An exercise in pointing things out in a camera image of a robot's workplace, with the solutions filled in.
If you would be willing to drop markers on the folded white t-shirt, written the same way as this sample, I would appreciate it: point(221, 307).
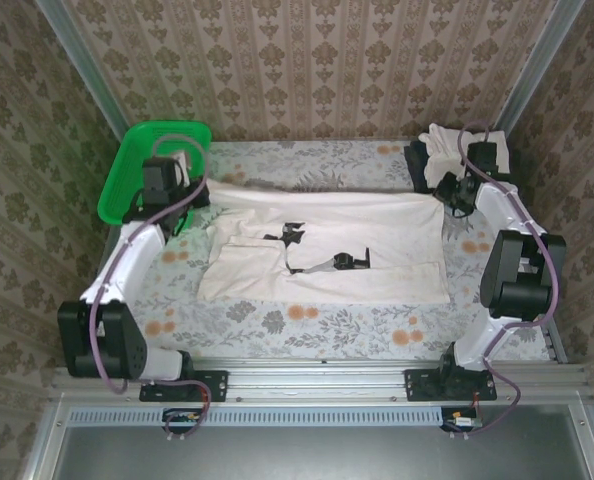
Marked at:
point(439, 150)

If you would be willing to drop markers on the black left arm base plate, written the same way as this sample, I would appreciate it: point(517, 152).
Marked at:
point(217, 385)

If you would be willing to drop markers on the black connector box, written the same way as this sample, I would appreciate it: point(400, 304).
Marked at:
point(462, 420)
point(182, 417)

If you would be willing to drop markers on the aluminium mounting rail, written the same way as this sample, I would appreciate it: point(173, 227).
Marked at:
point(317, 382)

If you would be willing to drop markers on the aluminium frame post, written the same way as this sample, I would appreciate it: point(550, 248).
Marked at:
point(536, 65)
point(86, 65)

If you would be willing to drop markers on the floral tablecloth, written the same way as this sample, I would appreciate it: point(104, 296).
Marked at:
point(327, 325)

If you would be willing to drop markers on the cream t-shirt with robot print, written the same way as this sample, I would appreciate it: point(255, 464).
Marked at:
point(377, 235)

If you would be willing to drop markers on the green plastic basket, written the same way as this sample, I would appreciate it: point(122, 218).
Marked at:
point(127, 175)

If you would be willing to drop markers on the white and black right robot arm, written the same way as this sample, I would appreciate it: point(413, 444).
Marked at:
point(497, 205)

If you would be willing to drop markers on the aluminium lower frame strut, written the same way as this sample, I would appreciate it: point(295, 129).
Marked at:
point(44, 440)
point(584, 440)

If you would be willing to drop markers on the grey metal panel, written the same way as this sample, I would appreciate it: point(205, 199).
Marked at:
point(302, 455)

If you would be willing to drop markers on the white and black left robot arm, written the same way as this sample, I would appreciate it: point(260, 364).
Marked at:
point(127, 260)

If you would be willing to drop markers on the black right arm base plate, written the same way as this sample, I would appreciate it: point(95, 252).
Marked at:
point(417, 385)

